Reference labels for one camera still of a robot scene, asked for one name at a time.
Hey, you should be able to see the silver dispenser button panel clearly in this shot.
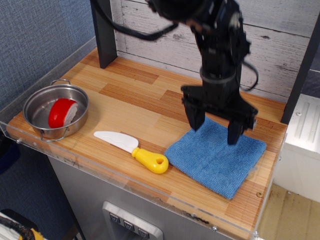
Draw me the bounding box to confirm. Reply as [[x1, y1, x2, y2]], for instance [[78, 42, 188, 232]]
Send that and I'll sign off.
[[102, 201, 164, 240]]

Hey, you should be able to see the yellow object bottom left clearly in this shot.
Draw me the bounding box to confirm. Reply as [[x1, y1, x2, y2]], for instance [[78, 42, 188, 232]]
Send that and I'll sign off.
[[19, 228, 45, 240]]

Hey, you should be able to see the clear acrylic table guard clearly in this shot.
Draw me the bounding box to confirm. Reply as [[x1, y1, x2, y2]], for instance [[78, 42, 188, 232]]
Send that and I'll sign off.
[[0, 39, 287, 240]]

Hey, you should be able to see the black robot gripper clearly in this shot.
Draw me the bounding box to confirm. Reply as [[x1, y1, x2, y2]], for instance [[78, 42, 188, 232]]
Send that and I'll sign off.
[[181, 76, 258, 145]]

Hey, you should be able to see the dark left frame post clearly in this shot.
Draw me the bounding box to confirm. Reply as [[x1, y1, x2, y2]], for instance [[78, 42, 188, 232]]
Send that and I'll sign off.
[[90, 0, 118, 69]]

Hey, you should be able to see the red white toy food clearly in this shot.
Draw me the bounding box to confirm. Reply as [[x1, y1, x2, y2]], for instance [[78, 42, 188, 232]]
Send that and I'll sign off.
[[48, 98, 78, 129]]

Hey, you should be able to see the white grooved side cabinet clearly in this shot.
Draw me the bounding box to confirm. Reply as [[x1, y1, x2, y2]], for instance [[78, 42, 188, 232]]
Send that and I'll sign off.
[[273, 94, 320, 202]]

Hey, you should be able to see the dark frame post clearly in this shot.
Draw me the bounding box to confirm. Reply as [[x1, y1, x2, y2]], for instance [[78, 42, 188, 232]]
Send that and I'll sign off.
[[280, 15, 320, 125], [90, 0, 118, 69]]

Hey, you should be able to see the yellow handled toy knife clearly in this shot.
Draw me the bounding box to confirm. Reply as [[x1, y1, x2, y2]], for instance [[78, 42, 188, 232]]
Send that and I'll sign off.
[[93, 131, 169, 174]]

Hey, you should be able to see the small steel pot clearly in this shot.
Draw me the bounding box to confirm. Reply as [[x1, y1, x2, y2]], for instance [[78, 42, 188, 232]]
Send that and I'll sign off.
[[22, 79, 89, 142]]

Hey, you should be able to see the dark right frame post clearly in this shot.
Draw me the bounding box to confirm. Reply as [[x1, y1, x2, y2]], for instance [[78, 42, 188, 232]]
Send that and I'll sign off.
[[280, 15, 320, 125]]

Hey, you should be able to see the blue cloth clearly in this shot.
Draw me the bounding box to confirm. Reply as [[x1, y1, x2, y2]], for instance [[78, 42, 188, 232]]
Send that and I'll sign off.
[[164, 117, 267, 200]]

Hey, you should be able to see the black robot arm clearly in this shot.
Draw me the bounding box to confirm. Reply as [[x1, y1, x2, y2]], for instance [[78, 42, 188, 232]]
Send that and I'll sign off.
[[147, 0, 258, 145]]

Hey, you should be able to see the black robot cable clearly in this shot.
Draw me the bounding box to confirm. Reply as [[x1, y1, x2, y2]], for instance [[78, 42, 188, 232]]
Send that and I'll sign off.
[[90, 0, 260, 92]]

